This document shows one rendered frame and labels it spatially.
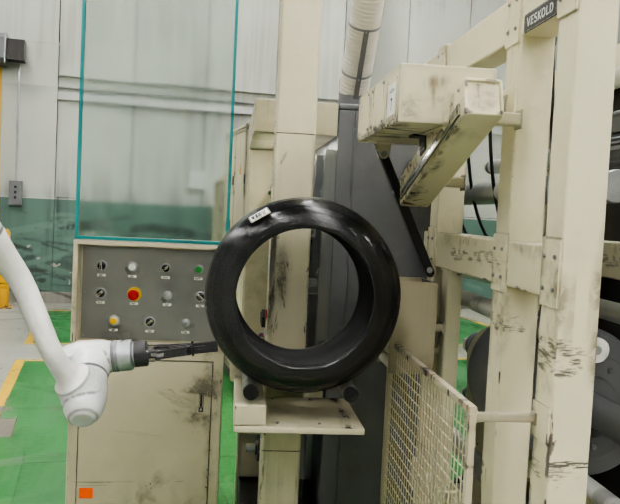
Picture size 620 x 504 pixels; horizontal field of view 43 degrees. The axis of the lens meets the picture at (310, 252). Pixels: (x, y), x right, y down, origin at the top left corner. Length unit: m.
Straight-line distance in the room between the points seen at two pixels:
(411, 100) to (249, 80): 9.56
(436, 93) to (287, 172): 0.72
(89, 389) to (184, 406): 0.85
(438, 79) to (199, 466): 1.70
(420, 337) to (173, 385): 0.94
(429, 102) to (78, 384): 1.15
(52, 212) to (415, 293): 8.90
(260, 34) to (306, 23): 9.04
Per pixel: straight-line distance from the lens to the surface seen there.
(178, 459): 3.00
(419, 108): 1.97
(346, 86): 3.13
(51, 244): 11.10
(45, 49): 11.27
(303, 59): 2.57
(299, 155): 2.53
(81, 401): 2.13
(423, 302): 2.54
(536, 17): 2.02
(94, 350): 2.27
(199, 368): 2.91
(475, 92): 1.91
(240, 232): 2.16
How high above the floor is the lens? 1.41
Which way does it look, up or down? 3 degrees down
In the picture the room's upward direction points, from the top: 3 degrees clockwise
